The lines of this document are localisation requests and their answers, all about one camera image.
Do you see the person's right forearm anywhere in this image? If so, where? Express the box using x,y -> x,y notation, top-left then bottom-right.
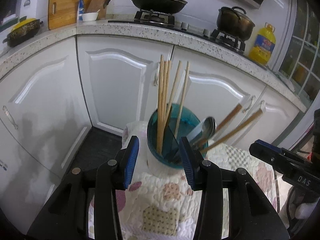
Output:
295,199 -> 319,220

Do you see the quilted patchwork blanket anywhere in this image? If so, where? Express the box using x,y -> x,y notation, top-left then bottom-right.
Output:
87,121 -> 278,240

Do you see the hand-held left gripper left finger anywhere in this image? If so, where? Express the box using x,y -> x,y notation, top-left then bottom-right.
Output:
27,135 -> 140,240

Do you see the blue white packet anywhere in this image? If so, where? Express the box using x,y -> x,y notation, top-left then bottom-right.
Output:
78,0 -> 86,23

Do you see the metal spoon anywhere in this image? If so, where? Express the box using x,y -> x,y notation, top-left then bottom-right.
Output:
197,116 -> 217,145

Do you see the black wok with lid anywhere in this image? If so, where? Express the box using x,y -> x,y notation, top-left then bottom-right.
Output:
98,0 -> 188,14

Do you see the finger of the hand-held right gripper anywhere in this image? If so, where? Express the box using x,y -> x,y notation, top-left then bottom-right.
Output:
254,139 -> 313,163
249,144 -> 300,178

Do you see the wooden cutting board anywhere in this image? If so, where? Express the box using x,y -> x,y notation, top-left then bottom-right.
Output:
48,0 -> 93,30

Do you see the white bowl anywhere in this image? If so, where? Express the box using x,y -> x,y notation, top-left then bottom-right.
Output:
82,11 -> 98,22

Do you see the yellow cooking oil bottle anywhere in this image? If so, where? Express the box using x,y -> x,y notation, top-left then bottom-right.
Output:
248,22 -> 276,65

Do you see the glass panel door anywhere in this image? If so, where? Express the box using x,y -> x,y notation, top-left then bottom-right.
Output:
271,0 -> 320,100

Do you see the white cabinet door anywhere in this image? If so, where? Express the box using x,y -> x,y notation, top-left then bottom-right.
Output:
172,45 -> 267,153
0,36 -> 92,233
246,86 -> 307,170
76,35 -> 175,137

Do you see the black stockpot with lid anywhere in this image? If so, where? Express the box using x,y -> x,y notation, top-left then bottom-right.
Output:
216,6 -> 255,40

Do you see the floral white utensil cup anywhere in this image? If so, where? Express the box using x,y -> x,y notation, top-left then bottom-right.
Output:
146,103 -> 209,178

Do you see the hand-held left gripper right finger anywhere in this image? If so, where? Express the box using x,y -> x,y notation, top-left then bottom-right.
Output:
179,136 -> 290,240

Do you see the black gas stove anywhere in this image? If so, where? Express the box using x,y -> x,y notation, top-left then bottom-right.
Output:
108,9 -> 247,54

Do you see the brown wooden chopstick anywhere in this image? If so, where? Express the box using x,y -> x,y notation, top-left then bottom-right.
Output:
195,104 -> 243,145
200,109 -> 263,153

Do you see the wooden knife block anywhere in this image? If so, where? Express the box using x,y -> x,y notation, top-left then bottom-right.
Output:
86,0 -> 113,20

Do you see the black pan yellow lid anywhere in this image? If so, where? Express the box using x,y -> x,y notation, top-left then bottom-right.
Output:
2,17 -> 43,47

